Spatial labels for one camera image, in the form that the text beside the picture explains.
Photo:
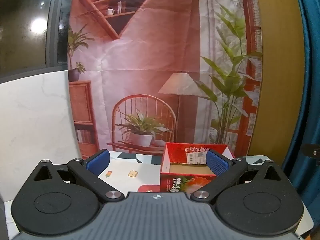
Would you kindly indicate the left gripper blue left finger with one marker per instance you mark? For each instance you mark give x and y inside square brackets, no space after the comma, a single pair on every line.
[98,162]

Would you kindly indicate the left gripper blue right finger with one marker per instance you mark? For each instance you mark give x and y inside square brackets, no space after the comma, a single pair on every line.
[217,163]

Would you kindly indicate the red strawberry cardboard box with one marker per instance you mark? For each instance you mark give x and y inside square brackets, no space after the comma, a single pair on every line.
[187,161]

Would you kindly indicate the printed living room backdrop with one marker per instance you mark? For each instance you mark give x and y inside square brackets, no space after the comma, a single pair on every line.
[143,73]

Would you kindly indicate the white patterned table mat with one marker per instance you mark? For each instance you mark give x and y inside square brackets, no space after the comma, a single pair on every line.
[136,172]

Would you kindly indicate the blue curtain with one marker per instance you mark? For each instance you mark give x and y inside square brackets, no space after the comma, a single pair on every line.
[303,171]

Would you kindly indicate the yellow wooden board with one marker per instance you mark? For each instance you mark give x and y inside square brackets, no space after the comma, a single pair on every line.
[282,78]

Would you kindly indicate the dark window frame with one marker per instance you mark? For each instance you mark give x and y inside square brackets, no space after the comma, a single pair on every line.
[33,37]

